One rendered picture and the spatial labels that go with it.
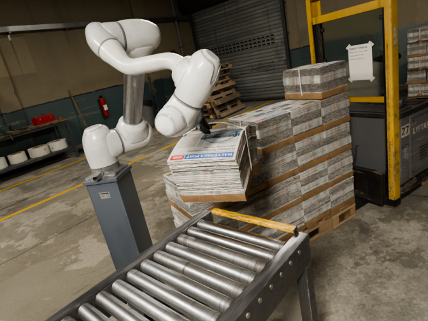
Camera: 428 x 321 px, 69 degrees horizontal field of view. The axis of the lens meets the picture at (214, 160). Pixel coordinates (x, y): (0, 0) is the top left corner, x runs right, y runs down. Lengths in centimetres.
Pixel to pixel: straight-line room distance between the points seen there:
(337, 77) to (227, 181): 150
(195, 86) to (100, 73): 812
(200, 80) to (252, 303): 68
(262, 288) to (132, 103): 109
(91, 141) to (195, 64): 94
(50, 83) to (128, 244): 686
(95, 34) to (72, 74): 730
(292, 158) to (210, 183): 108
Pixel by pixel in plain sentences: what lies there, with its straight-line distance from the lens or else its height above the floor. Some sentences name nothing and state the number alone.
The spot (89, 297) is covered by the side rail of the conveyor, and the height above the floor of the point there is 80.
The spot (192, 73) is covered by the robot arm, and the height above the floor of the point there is 146.
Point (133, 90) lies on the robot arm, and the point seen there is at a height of 142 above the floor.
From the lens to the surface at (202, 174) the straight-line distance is 123.
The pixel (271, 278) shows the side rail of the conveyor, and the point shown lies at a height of 80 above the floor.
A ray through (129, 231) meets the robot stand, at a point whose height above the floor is 67.
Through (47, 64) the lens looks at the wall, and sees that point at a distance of 850.
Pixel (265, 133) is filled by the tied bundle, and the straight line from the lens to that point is 204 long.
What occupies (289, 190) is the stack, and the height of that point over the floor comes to 51.
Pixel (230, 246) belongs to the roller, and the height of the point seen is 79.
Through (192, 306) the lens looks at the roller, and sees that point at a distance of 104.
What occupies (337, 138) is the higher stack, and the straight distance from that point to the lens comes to 255.
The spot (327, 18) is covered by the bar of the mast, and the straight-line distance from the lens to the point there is 298.
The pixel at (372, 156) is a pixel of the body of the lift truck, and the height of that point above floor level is 39.
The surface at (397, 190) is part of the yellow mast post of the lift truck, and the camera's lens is 299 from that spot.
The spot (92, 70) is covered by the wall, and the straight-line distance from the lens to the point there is 893.
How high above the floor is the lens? 148
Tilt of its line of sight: 18 degrees down
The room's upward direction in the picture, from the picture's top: 12 degrees counter-clockwise
